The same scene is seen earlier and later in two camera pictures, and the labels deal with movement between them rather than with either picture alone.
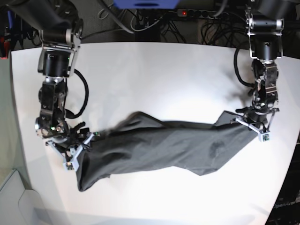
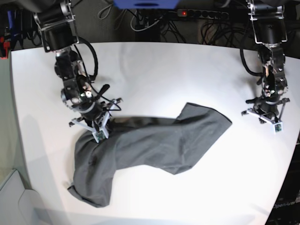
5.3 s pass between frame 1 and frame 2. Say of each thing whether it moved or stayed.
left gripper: moved
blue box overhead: stayed
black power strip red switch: stayed
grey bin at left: stayed
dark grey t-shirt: moved
